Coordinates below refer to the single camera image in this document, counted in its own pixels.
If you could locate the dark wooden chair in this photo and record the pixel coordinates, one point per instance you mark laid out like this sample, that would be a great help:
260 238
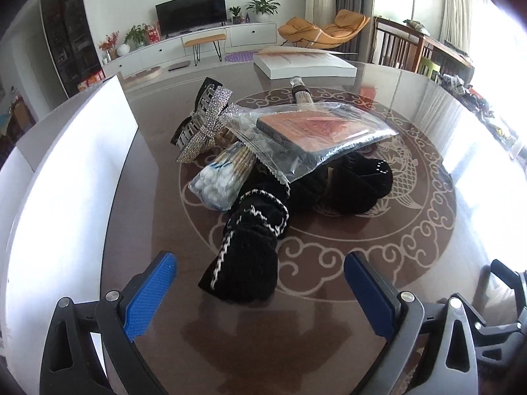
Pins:
395 45

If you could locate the wooden top bench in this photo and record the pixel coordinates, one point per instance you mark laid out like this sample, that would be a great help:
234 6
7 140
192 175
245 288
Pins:
204 40

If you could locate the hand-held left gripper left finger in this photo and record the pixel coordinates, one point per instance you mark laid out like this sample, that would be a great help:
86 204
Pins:
150 296

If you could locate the black fabric headband white trim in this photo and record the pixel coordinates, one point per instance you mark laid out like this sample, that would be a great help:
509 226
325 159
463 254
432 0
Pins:
255 255

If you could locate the clear bag with orange card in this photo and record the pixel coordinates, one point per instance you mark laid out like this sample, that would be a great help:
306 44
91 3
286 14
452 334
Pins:
313 131

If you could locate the clutter of small items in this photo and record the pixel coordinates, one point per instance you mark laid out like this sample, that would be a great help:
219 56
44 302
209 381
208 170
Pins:
490 111

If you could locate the red flowers in vase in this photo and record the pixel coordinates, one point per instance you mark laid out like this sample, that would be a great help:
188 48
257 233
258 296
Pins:
109 45

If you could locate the purple floor mat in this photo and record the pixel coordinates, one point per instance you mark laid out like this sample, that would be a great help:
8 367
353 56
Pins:
241 56

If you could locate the white storage box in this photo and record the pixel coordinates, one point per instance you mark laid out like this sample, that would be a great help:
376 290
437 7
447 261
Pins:
61 181

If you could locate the orange cardboard boxes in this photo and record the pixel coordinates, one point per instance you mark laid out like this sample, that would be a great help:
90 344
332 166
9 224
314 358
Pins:
91 81

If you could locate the orange lounge chair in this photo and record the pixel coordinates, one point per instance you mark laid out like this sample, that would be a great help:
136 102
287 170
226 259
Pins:
321 28

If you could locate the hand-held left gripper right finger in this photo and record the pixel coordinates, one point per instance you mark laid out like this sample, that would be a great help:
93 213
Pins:
370 296

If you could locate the dark display cabinet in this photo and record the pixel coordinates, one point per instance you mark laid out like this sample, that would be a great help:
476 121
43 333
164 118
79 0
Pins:
70 37

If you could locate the small potted plant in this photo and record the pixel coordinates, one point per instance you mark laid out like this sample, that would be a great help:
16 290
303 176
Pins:
235 14

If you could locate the white TV cabinet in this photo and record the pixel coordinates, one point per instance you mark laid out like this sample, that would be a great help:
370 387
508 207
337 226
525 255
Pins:
156 55

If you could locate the flat black device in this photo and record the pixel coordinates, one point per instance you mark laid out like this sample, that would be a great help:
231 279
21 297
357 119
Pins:
179 66

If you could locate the white flat box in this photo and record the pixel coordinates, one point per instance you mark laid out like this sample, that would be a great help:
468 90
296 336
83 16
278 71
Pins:
304 68

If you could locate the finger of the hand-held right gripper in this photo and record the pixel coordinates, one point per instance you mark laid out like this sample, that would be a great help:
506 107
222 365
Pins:
481 321
508 279

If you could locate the large potted plant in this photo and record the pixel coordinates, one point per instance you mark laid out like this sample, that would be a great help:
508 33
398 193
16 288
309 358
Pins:
263 6

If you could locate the bag of cotton swabs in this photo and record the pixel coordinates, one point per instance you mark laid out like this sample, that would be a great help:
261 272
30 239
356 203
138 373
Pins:
214 185

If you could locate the leafy green potted plant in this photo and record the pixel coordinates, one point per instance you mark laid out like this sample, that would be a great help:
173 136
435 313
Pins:
136 35

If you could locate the round beige floor cushion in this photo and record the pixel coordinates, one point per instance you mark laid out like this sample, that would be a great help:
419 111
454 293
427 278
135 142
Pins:
144 76

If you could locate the white round vase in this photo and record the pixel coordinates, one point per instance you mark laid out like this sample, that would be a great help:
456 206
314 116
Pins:
123 49

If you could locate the silver tube with clear cap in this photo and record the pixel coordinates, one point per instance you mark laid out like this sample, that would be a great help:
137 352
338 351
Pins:
299 92

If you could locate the red gift box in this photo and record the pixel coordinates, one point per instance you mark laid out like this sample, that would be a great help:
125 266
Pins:
155 33

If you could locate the rhinestone bow hair clip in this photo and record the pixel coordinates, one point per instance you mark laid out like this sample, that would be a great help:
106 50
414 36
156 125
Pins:
210 111

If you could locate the black television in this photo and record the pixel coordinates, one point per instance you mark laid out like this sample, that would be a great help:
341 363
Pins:
191 12

